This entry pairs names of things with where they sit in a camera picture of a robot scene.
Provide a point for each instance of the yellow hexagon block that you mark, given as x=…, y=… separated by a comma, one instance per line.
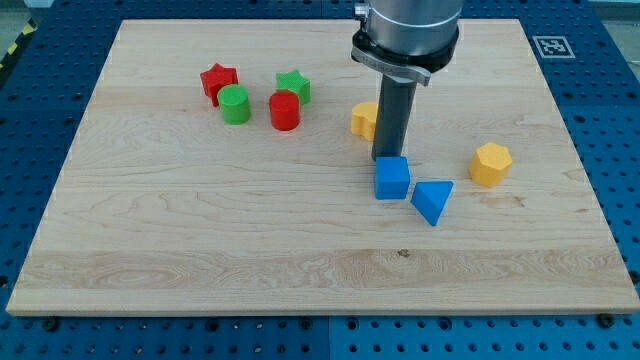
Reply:
x=490, y=164

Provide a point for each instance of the red cylinder block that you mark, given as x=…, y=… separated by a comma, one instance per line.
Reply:
x=284, y=108

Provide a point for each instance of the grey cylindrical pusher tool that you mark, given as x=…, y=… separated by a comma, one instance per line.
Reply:
x=394, y=108

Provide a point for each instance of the wooden board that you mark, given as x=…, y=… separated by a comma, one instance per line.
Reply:
x=164, y=209

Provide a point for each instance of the green star block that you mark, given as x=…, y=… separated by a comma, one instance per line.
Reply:
x=295, y=82

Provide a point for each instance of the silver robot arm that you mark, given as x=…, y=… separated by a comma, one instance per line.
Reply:
x=406, y=41

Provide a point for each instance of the red star block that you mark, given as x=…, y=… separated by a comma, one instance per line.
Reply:
x=217, y=77

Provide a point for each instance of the white fiducial marker tag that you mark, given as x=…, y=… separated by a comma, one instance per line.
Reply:
x=553, y=47

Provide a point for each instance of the blue triangle block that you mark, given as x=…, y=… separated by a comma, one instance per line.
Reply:
x=430, y=199

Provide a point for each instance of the green cylinder block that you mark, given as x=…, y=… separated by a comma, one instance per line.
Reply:
x=234, y=104

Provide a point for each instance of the blue cube block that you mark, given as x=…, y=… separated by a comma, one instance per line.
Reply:
x=391, y=178

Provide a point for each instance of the yellow heart block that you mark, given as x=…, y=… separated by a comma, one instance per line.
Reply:
x=363, y=120

